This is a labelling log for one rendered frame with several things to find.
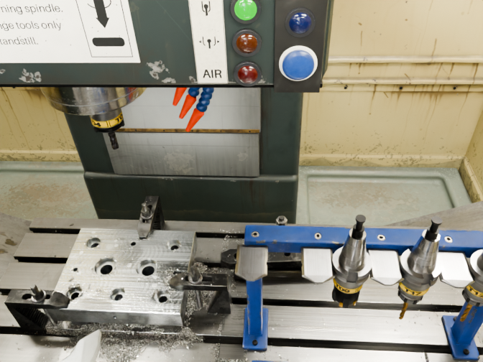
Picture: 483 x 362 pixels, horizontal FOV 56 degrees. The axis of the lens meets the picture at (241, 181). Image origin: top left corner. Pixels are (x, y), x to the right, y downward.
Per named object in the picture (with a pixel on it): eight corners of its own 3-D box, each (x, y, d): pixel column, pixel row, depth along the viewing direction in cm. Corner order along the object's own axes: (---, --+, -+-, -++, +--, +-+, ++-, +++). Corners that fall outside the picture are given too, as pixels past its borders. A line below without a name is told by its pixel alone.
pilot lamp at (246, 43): (258, 55, 43) (258, 33, 41) (235, 55, 43) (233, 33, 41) (259, 52, 43) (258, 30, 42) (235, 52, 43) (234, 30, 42)
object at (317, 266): (335, 284, 74) (335, 281, 73) (302, 284, 74) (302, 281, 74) (331, 251, 79) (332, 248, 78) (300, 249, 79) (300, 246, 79)
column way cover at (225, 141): (262, 179, 139) (261, 12, 104) (109, 177, 142) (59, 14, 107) (263, 169, 142) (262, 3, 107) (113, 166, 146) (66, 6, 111)
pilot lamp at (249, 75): (259, 85, 45) (259, 65, 43) (236, 85, 45) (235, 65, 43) (259, 82, 45) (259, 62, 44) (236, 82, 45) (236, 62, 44)
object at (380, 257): (405, 286, 73) (405, 284, 72) (371, 286, 73) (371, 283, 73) (397, 252, 78) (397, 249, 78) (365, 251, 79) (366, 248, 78)
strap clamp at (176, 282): (231, 314, 105) (226, 275, 95) (174, 312, 106) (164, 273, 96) (231, 302, 108) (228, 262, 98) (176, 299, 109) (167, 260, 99)
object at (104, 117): (127, 112, 76) (123, 95, 74) (116, 129, 73) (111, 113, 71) (99, 110, 77) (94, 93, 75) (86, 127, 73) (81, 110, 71)
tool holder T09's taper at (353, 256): (364, 251, 76) (371, 223, 72) (366, 273, 73) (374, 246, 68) (338, 249, 77) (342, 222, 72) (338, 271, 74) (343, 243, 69)
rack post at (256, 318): (267, 350, 98) (267, 266, 78) (242, 350, 99) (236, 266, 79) (268, 309, 106) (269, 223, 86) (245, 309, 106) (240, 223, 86)
